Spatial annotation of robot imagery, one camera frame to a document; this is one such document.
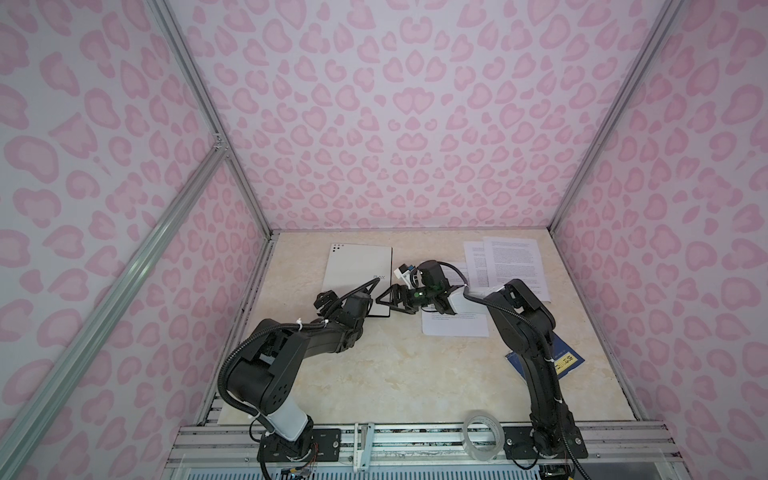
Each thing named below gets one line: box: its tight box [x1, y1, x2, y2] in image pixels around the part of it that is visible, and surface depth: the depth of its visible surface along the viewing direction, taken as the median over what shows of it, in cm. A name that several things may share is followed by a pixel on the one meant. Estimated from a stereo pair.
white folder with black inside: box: [322, 243, 394, 317], surface depth 113 cm
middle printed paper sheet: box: [464, 241, 492, 290], surface depth 112 cm
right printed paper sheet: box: [483, 237, 551, 303], surface depth 112 cm
